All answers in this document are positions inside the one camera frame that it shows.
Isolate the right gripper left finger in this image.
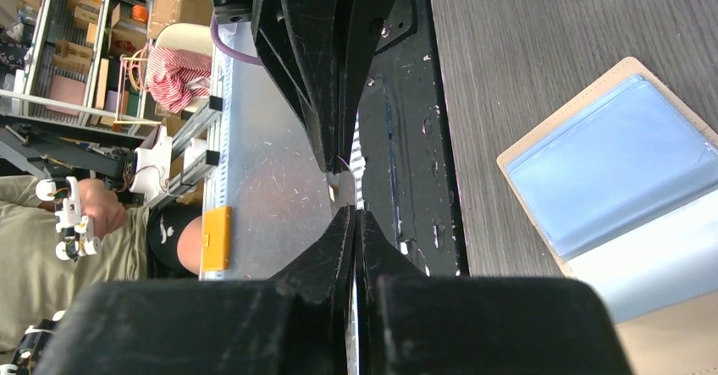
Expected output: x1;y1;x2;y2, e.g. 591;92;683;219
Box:
36;206;356;374

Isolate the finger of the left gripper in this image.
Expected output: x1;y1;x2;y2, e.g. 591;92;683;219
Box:
336;0;395;158
252;0;340;174

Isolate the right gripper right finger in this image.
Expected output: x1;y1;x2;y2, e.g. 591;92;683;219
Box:
357;211;632;374

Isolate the beige card holder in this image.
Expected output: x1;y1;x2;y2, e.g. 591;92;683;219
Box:
497;57;717;374

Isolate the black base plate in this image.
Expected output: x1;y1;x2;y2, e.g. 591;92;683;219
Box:
357;0;469;276

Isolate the perforated metal rail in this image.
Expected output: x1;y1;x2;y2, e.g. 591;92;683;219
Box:
199;50;232;281

